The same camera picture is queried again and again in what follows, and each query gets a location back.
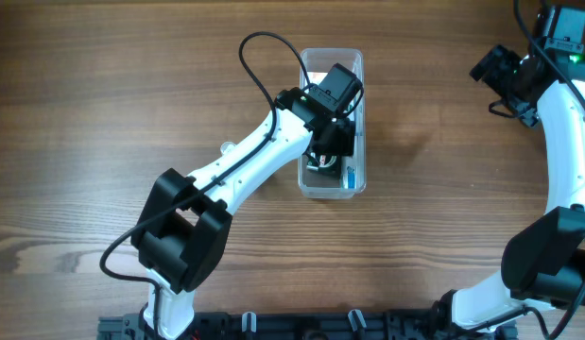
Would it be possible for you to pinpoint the green white round-logo box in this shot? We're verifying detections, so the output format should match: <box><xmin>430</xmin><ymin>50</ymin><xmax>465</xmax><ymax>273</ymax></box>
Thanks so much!
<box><xmin>305</xmin><ymin>153</ymin><xmax>341</xmax><ymax>178</ymax></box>

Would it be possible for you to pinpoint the white blue Hansaplast box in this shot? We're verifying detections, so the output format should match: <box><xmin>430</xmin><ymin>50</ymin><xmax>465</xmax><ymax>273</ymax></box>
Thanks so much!
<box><xmin>307</xmin><ymin>72</ymin><xmax>327</xmax><ymax>84</ymax></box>

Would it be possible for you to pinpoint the white glue bottle clear cap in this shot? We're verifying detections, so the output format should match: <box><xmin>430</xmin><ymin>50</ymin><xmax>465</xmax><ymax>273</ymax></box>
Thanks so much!
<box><xmin>220</xmin><ymin>142</ymin><xmax>236</xmax><ymax>155</ymax></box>

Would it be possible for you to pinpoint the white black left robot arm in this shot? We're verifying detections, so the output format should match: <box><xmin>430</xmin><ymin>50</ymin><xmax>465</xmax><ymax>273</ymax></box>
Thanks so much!
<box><xmin>131</xmin><ymin>63</ymin><xmax>365</xmax><ymax>339</ymax></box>

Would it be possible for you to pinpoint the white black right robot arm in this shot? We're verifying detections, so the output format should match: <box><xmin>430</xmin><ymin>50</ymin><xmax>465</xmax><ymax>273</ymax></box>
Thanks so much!
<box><xmin>419</xmin><ymin>3</ymin><xmax>585</xmax><ymax>339</ymax></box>

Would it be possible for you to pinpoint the clear plastic container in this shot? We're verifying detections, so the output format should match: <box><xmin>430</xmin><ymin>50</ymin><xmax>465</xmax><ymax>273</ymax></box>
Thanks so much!
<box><xmin>298</xmin><ymin>48</ymin><xmax>367</xmax><ymax>199</ymax></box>

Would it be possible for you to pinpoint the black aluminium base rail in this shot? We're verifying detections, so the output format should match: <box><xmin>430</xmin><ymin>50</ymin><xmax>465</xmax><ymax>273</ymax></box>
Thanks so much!
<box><xmin>96</xmin><ymin>309</ymin><xmax>519</xmax><ymax>340</ymax></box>

